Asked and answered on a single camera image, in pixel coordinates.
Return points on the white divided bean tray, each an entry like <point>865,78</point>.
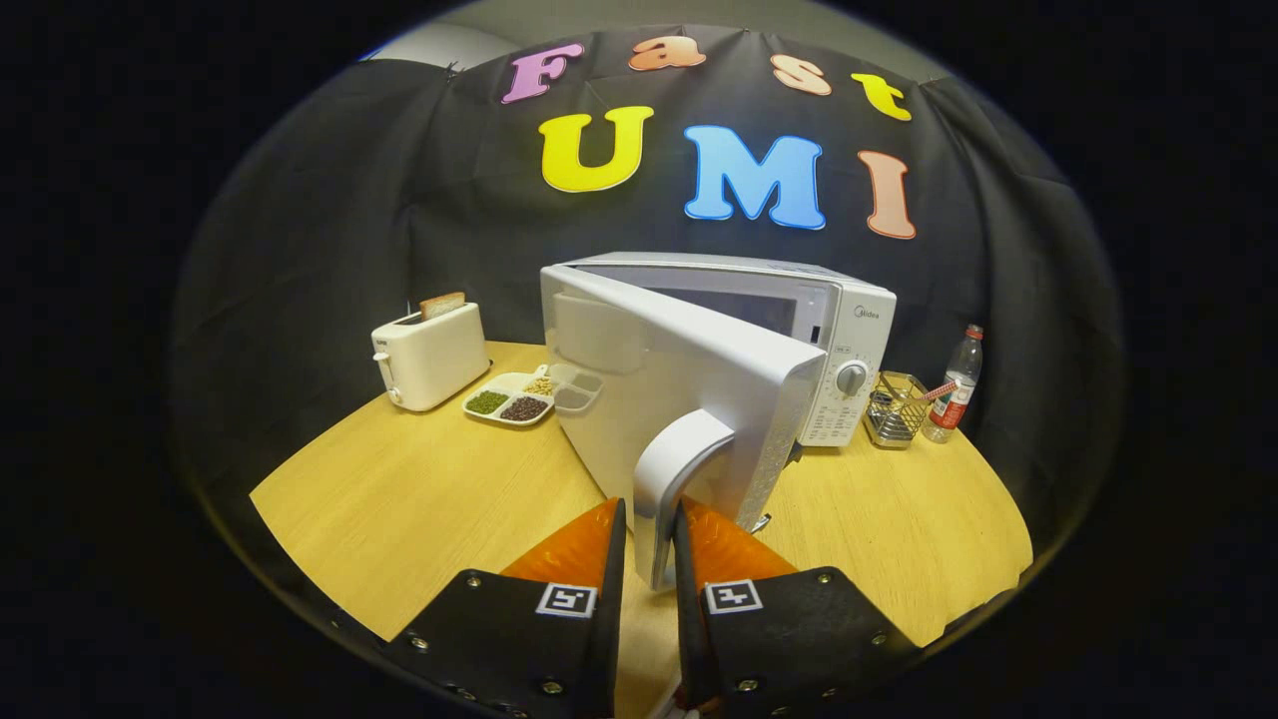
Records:
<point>504,404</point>

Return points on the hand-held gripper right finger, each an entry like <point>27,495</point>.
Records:
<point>687,609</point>

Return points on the plastic bottle red label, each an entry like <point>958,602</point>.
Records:
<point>960,384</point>

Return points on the white pop-up toaster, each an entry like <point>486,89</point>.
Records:
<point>434,359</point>

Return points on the bread slice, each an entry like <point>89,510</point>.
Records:
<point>442,305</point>

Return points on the black backdrop cloth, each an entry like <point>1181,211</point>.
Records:
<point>349,250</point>

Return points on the red white striped straw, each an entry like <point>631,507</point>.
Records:
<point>939,390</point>

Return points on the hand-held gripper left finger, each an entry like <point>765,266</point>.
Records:
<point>607,639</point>

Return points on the white toaster oven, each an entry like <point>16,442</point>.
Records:
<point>679,389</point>

